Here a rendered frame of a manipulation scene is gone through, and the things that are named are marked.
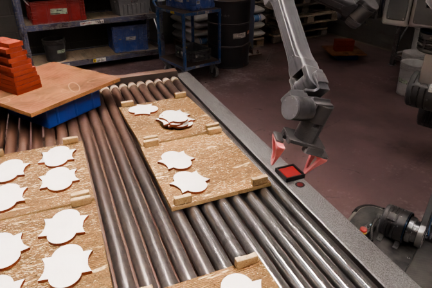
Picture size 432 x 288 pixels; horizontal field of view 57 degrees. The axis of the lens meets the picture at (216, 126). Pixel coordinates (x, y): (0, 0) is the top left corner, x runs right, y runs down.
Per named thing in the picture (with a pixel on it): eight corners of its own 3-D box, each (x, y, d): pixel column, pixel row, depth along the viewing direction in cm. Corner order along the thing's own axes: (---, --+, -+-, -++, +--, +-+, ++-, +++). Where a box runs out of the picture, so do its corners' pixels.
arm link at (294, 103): (323, 69, 98) (301, 89, 104) (289, 63, 92) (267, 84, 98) (341, 110, 93) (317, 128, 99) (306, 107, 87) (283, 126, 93)
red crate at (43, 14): (79, 14, 545) (76, -7, 532) (87, 20, 510) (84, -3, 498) (27, 19, 515) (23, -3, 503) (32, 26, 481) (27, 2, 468)
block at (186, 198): (191, 198, 125) (191, 191, 123) (193, 202, 123) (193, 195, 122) (172, 203, 122) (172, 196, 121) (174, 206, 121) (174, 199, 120)
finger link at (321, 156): (315, 182, 103) (332, 153, 99) (290, 176, 102) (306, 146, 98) (308, 167, 109) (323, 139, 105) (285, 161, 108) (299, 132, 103)
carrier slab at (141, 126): (187, 98, 202) (187, 95, 202) (222, 132, 169) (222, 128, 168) (118, 110, 189) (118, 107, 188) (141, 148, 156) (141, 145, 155)
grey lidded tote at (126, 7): (141, 9, 580) (140, -8, 569) (152, 12, 554) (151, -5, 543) (109, 13, 554) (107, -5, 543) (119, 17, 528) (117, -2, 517)
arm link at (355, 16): (364, -8, 143) (353, 2, 147) (353, -5, 136) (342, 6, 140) (381, 11, 142) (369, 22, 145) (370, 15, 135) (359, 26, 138)
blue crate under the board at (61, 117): (61, 93, 208) (57, 75, 204) (103, 105, 194) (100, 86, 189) (6, 114, 185) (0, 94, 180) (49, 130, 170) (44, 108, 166)
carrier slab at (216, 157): (222, 134, 167) (222, 130, 166) (271, 186, 133) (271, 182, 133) (140, 150, 155) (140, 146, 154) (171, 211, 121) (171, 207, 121)
